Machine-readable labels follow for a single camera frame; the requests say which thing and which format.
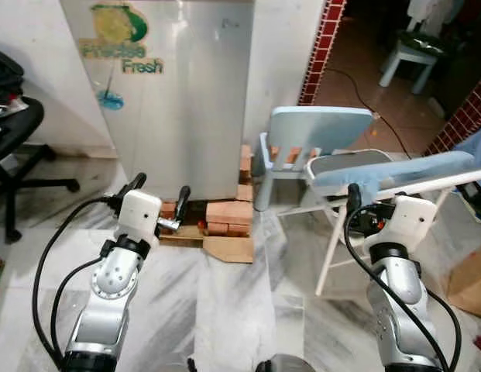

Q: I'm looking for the silver fridge door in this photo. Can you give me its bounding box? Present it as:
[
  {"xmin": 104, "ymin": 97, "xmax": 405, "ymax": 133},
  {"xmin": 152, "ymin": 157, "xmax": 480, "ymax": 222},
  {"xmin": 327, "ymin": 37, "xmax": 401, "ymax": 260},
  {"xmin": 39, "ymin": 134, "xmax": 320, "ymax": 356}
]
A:
[{"xmin": 60, "ymin": 0, "xmax": 260, "ymax": 201}]

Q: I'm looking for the light blue cloth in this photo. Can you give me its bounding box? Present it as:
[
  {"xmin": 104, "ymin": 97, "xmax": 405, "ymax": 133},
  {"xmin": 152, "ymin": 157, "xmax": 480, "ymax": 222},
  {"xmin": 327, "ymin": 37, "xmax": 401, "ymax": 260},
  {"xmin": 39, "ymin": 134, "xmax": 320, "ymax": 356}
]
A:
[{"xmin": 312, "ymin": 151, "xmax": 475, "ymax": 196}]

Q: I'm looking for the light blue plastic chair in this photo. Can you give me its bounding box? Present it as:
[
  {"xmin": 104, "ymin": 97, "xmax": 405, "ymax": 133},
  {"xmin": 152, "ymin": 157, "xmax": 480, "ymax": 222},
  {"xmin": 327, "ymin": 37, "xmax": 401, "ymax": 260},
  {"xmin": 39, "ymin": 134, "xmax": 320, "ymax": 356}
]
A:
[{"xmin": 252, "ymin": 106, "xmax": 374, "ymax": 212}]

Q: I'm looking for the small white stool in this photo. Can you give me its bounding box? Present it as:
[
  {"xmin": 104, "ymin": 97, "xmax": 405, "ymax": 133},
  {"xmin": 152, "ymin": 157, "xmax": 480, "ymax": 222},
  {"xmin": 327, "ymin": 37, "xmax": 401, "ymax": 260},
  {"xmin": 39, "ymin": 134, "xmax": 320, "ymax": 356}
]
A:
[{"xmin": 378, "ymin": 35, "xmax": 444, "ymax": 95}]

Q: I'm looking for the grey robot right leg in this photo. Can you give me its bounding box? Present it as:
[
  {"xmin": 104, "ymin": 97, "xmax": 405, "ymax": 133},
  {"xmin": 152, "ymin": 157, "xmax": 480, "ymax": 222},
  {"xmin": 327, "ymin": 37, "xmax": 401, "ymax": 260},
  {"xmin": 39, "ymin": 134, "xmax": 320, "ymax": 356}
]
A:
[{"xmin": 256, "ymin": 355, "xmax": 304, "ymax": 372}]

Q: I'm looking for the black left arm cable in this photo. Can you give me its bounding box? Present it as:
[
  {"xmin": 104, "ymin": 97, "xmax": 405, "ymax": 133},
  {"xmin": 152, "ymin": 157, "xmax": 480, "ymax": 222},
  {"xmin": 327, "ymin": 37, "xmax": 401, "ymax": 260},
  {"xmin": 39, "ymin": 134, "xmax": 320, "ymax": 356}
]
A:
[
  {"xmin": 31, "ymin": 194, "xmax": 125, "ymax": 369},
  {"xmin": 51, "ymin": 257, "xmax": 105, "ymax": 363}
]

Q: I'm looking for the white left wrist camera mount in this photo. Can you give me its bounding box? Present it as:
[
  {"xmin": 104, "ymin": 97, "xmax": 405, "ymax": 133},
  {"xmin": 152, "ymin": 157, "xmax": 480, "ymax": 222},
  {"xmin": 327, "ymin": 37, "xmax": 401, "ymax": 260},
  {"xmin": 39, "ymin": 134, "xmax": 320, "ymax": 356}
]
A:
[{"xmin": 116, "ymin": 188, "xmax": 163, "ymax": 246}]

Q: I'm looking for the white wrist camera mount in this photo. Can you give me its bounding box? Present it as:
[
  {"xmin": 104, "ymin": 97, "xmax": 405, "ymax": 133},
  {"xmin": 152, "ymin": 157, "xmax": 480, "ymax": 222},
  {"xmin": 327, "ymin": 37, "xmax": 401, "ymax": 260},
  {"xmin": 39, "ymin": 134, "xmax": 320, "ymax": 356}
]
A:
[
  {"xmin": 116, "ymin": 188, "xmax": 163, "ymax": 246},
  {"xmin": 374, "ymin": 195, "xmax": 438, "ymax": 251}
]

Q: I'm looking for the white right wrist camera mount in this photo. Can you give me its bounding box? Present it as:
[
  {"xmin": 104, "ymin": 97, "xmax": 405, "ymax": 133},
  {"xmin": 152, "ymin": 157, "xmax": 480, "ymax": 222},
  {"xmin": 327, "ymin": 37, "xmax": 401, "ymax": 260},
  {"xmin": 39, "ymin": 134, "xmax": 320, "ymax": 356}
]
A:
[{"xmin": 374, "ymin": 195, "xmax": 438, "ymax": 251}]

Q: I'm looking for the black floor cable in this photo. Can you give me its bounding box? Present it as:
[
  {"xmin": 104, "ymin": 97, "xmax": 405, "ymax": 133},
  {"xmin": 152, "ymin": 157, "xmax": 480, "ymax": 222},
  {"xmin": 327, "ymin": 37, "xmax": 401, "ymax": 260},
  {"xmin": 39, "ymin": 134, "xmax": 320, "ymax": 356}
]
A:
[{"xmin": 325, "ymin": 68, "xmax": 415, "ymax": 160}]

